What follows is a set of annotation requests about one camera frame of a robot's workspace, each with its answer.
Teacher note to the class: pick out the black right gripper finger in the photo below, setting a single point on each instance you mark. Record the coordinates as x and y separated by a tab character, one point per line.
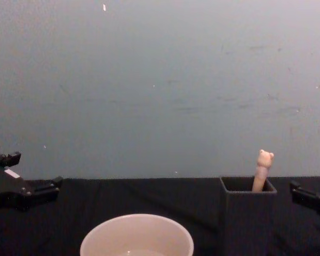
304	196

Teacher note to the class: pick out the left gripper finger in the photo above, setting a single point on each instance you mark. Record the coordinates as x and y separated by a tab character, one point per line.
46	190
10	159

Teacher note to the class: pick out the black table cloth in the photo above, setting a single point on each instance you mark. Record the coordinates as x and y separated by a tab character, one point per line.
149	197

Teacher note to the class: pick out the cream bear-topped stick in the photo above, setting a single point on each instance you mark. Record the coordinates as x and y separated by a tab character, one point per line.
264	165

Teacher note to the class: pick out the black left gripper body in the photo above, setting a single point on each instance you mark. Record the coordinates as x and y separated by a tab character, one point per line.
8	189

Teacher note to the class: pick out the white round bowl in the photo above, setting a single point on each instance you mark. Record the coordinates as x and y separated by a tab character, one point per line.
136	234

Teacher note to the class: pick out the black square holder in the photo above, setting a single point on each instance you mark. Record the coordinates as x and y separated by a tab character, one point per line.
248	224

